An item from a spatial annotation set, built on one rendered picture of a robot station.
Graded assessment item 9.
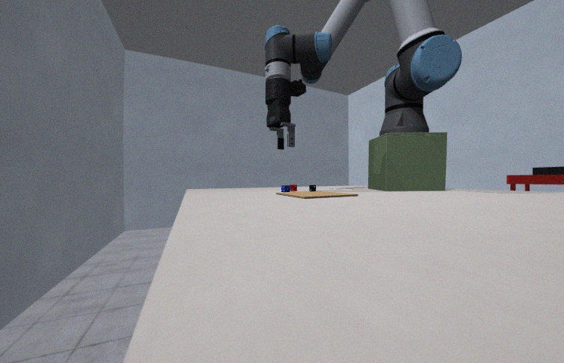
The tan square mat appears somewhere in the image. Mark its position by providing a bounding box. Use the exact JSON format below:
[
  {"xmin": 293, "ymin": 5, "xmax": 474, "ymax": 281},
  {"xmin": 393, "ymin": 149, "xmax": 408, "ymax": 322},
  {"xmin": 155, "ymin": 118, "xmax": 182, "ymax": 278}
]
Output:
[{"xmin": 276, "ymin": 191, "xmax": 358, "ymax": 199}]

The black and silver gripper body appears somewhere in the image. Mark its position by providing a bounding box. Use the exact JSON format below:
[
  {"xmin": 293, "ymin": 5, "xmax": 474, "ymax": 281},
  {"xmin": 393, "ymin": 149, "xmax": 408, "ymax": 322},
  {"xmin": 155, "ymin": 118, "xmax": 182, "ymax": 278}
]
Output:
[{"xmin": 265, "ymin": 61, "xmax": 306, "ymax": 128}]

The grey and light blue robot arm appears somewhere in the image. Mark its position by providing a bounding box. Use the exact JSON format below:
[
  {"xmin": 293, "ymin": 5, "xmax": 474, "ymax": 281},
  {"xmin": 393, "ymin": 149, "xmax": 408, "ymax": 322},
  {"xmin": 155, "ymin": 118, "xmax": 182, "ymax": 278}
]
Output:
[{"xmin": 265, "ymin": 0, "xmax": 462, "ymax": 136}]

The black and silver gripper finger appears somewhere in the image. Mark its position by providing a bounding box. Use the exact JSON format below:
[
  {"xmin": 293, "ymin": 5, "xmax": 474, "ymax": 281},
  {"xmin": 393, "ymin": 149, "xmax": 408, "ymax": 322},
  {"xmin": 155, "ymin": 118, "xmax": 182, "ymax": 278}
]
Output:
[
  {"xmin": 280, "ymin": 122, "xmax": 296, "ymax": 147},
  {"xmin": 269, "ymin": 127, "xmax": 284, "ymax": 150}
]

